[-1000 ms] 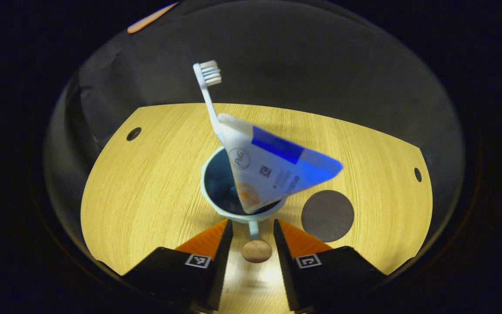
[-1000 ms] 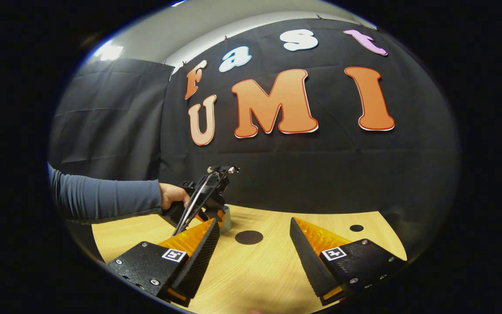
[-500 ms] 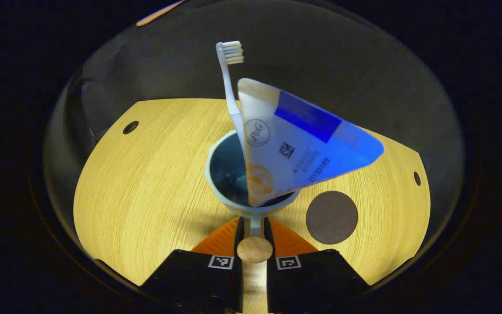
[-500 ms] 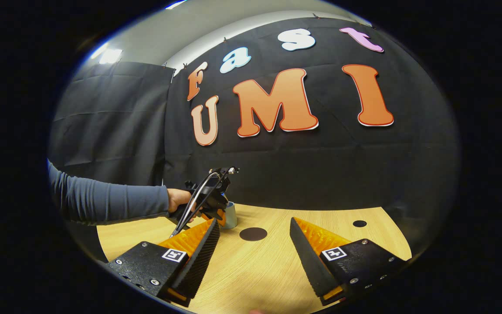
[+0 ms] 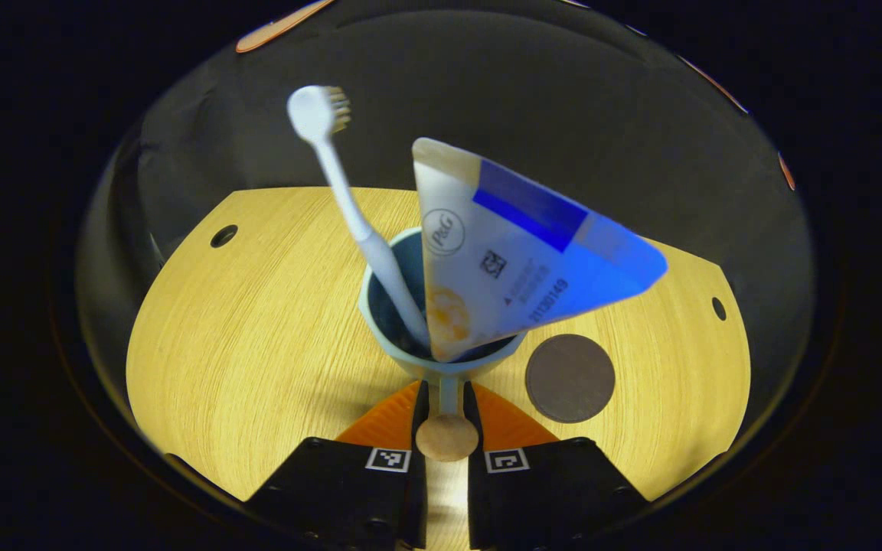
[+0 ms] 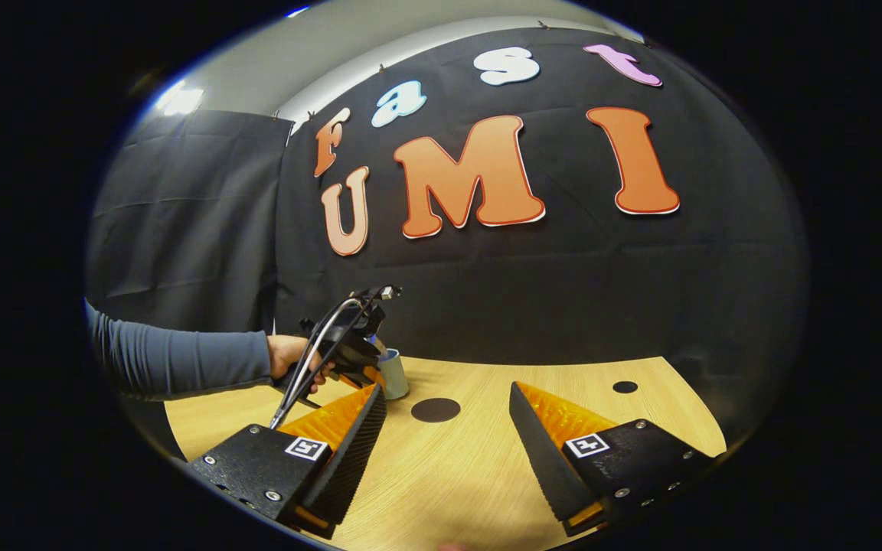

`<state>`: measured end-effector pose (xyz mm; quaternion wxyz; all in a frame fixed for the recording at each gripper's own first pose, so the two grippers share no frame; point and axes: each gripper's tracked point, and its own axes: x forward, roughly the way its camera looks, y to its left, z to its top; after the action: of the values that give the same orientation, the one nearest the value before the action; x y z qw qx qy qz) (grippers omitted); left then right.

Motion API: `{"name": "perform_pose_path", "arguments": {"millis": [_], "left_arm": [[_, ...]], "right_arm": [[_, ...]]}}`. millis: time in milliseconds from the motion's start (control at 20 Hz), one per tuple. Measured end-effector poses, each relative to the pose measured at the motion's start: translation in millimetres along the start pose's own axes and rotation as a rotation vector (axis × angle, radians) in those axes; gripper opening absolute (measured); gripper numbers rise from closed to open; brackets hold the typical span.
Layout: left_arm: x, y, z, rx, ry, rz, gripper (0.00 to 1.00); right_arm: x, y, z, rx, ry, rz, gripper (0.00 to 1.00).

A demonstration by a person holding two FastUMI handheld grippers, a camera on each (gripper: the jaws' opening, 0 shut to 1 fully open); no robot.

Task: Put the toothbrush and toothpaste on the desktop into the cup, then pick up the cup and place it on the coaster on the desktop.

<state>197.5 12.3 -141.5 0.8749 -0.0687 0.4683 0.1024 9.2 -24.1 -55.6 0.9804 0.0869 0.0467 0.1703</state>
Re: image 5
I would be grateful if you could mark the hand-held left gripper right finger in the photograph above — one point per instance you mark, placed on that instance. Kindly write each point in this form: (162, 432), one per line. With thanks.
(548, 497)

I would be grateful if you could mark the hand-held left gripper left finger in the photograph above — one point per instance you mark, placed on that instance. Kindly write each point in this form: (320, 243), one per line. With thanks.
(349, 497)

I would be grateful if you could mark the white toothpaste tube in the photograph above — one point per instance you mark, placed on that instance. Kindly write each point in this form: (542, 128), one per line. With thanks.
(502, 268)

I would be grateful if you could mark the white toothbrush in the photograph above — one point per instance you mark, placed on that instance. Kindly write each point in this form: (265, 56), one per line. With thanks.
(311, 115)

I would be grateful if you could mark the black desk grommet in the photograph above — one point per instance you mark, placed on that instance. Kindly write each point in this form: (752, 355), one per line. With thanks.
(719, 308)
(223, 236)

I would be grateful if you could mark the black backdrop cloth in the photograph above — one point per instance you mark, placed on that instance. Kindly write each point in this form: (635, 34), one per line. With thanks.
(563, 115)

